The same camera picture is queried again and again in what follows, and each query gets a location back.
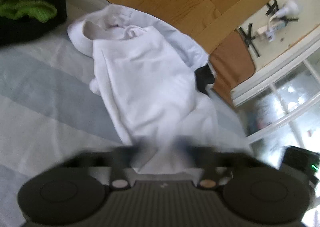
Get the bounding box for black clothes with green trim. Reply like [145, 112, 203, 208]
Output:
[1, 0, 67, 46]

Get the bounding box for striped blue bed sheet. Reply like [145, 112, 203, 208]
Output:
[1, 0, 121, 226]

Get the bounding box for white garment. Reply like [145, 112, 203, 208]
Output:
[67, 4, 243, 174]

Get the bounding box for white framed frosted window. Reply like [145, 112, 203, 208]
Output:
[231, 26, 319, 167]

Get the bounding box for black tape cross on wall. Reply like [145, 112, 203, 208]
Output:
[237, 0, 299, 58]

